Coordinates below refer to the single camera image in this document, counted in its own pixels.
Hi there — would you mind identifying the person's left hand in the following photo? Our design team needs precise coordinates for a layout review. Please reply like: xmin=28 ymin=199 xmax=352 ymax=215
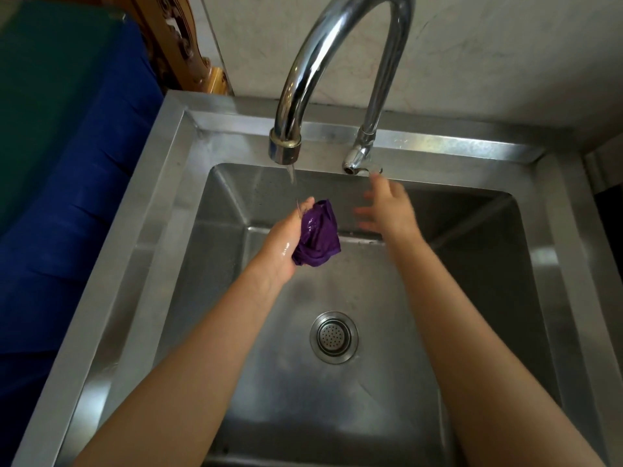
xmin=256 ymin=197 xmax=316 ymax=288

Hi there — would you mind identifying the person's right hand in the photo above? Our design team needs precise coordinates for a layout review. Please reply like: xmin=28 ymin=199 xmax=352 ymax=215
xmin=354 ymin=172 xmax=422 ymax=244

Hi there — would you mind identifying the purple cloth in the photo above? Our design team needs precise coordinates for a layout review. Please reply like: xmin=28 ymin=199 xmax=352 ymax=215
xmin=291 ymin=199 xmax=342 ymax=267

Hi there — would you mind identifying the person's left forearm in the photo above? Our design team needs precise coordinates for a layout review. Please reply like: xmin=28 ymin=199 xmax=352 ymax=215
xmin=73 ymin=264 xmax=294 ymax=467

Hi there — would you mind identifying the person's right forearm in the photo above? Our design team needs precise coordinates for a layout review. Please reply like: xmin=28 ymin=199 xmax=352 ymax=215
xmin=387 ymin=229 xmax=606 ymax=467

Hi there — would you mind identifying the stainless steel sink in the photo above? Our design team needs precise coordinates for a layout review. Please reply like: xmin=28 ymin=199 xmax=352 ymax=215
xmin=12 ymin=90 xmax=623 ymax=467

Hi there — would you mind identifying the round metal drain strainer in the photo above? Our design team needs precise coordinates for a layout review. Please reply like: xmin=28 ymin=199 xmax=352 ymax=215
xmin=310 ymin=311 xmax=359 ymax=365

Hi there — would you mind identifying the chrome gooseneck faucet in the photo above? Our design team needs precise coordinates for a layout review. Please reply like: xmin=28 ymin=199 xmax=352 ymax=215
xmin=269 ymin=0 xmax=416 ymax=176

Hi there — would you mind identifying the carved wooden furniture piece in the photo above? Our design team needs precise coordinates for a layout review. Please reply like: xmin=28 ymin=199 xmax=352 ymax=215
xmin=109 ymin=0 xmax=230 ymax=96

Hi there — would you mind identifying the blue fabric cover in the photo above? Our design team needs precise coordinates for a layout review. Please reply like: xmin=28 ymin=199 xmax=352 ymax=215
xmin=0 ymin=17 xmax=164 ymax=467

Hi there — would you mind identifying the green glass table top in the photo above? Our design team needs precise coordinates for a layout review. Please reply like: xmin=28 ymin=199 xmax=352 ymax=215
xmin=0 ymin=0 xmax=127 ymax=236

